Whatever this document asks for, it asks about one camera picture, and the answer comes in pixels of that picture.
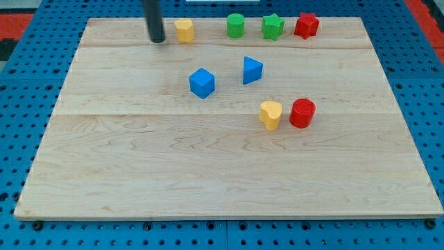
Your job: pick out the yellow hexagon block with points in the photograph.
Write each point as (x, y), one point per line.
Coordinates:
(184, 30)

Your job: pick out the blue cube block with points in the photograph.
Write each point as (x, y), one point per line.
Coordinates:
(202, 83)

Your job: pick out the yellow heart block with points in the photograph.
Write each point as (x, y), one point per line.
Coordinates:
(270, 114)

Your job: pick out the blue triangle block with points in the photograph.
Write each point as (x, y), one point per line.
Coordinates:
(252, 70)

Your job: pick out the red cylinder block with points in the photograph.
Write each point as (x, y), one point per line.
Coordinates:
(302, 112)

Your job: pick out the light wooden board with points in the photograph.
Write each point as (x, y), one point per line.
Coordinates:
(129, 141)

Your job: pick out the green cylinder block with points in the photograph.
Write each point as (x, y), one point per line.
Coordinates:
(235, 25)

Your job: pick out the green star block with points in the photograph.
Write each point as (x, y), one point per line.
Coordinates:
(272, 26)

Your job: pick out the red star block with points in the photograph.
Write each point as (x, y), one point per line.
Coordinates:
(306, 25)

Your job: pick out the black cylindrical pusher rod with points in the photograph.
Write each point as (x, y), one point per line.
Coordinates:
(153, 17)

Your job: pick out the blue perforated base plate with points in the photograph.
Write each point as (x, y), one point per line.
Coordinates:
(34, 74)

